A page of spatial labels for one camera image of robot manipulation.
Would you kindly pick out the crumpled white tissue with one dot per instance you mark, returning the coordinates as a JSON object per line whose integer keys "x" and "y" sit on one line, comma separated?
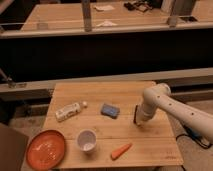
{"x": 106, "y": 24}

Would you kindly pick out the orange carrot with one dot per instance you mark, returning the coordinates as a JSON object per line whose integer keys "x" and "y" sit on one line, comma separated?
{"x": 118, "y": 152}

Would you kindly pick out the white paper sheet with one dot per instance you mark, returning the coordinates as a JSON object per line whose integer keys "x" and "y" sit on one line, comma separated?
{"x": 104, "y": 8}

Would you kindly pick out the brown cardboard box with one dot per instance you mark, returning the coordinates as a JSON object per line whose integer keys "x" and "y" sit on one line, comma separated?
{"x": 12, "y": 148}

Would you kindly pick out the blue electronics box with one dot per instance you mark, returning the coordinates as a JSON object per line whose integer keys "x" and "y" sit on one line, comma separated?
{"x": 195, "y": 134}

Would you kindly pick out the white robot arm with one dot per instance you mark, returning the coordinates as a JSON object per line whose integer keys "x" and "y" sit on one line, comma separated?
{"x": 158, "y": 97}

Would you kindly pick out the black eraser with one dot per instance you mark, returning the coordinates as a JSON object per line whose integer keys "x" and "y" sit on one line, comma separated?
{"x": 135, "y": 115}

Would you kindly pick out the grey metal post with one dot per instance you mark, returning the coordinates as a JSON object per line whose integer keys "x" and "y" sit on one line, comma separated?
{"x": 86, "y": 15}
{"x": 181, "y": 9}

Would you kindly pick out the orange plate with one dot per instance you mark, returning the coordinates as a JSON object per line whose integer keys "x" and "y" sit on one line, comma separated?
{"x": 46, "y": 150}

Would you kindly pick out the grey right metal post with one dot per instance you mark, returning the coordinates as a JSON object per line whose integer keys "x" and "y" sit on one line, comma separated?
{"x": 181, "y": 9}

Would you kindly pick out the blue sponge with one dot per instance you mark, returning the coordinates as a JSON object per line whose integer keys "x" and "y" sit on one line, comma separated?
{"x": 109, "y": 110}

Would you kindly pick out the white paper cup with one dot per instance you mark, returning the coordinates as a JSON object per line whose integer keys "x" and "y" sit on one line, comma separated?
{"x": 86, "y": 141}

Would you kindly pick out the black tools pile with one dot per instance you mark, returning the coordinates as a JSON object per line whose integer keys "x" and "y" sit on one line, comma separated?
{"x": 140, "y": 5}

